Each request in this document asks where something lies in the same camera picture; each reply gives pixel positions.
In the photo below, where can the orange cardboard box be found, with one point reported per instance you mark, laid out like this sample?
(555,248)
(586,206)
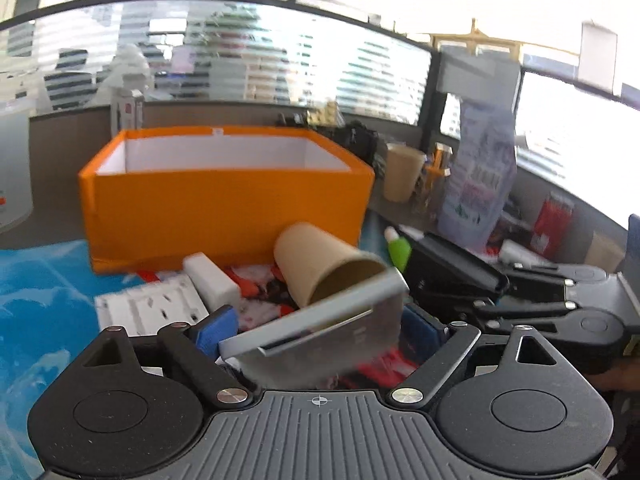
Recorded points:
(152,197)

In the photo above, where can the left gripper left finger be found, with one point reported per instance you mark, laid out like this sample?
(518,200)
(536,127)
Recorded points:
(194,350)

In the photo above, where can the brown paper cup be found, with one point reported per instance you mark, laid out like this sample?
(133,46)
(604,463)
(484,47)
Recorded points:
(315,264)
(403,167)

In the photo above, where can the white foam block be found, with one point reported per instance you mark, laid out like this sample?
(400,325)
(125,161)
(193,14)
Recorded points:
(215,288)

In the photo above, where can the frosted glass partition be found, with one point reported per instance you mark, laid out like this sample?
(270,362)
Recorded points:
(229,51)

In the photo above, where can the red packet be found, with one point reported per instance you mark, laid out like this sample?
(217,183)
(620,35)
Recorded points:
(550,227)

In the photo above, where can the green glue bottle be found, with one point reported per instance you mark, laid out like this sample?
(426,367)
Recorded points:
(398,247)

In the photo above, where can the white wall socket panel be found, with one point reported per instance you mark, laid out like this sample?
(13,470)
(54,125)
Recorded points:
(143,310)

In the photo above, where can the black mesh desk organizer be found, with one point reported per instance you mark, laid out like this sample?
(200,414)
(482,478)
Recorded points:
(354,136)

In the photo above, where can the Starbucks translucent plastic cup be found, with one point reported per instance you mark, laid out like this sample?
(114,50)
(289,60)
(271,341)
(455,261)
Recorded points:
(15,183)

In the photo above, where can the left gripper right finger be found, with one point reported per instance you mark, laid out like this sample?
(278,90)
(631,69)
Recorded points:
(441,353)

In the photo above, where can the printed plastic bag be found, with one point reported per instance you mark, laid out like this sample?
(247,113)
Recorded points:
(481,178)

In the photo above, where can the colourful AGON desk mat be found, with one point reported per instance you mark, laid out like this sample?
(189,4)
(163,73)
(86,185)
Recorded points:
(47,318)

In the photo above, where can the person in white jacket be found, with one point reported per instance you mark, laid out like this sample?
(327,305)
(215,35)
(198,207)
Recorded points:
(129,70)

